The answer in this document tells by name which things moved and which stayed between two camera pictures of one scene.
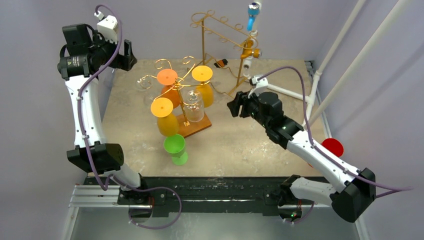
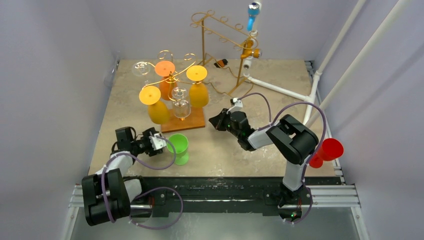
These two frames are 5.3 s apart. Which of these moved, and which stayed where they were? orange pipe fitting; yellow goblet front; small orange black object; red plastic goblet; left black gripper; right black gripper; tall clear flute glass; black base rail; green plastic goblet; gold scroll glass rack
Moved: left black gripper; tall clear flute glass; gold scroll glass rack; yellow goblet front; right black gripper
Stayed: black base rail; green plastic goblet; orange pipe fitting; red plastic goblet; small orange black object
